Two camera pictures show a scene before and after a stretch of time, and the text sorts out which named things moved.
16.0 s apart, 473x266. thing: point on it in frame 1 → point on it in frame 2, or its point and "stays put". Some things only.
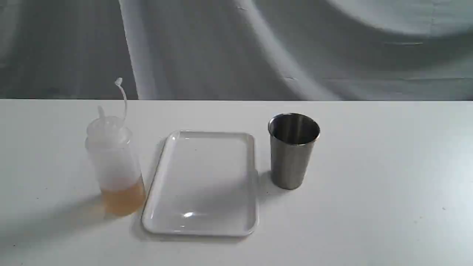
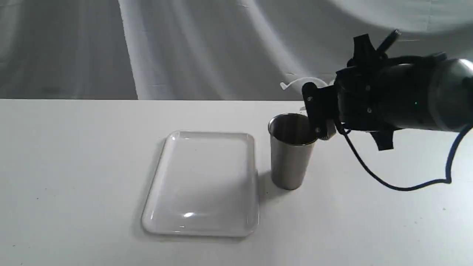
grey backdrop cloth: [237, 50] stays put
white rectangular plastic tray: [204, 184] stays put
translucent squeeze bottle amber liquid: [115, 166] → [331, 126]
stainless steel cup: [292, 136] stays put
